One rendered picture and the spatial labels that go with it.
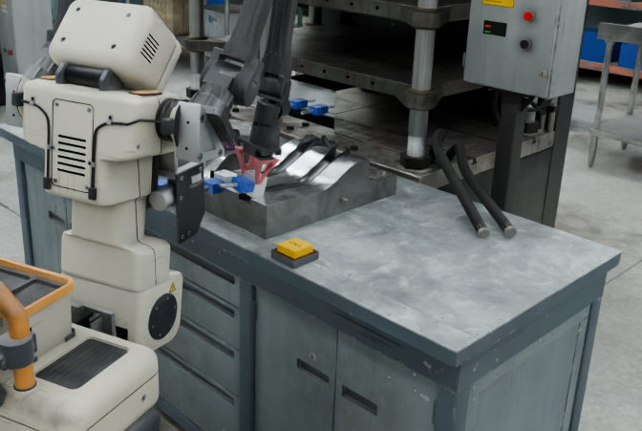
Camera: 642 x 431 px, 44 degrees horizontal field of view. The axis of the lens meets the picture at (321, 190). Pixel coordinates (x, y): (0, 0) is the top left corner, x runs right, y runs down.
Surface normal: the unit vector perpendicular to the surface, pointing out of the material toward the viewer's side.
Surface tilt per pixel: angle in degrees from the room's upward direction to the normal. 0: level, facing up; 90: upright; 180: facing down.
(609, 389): 0
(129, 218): 90
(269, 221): 90
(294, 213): 90
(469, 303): 0
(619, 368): 0
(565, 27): 90
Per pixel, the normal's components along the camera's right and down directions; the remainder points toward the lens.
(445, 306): 0.04, -0.94
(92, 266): -0.42, 0.17
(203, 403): -0.70, 0.22
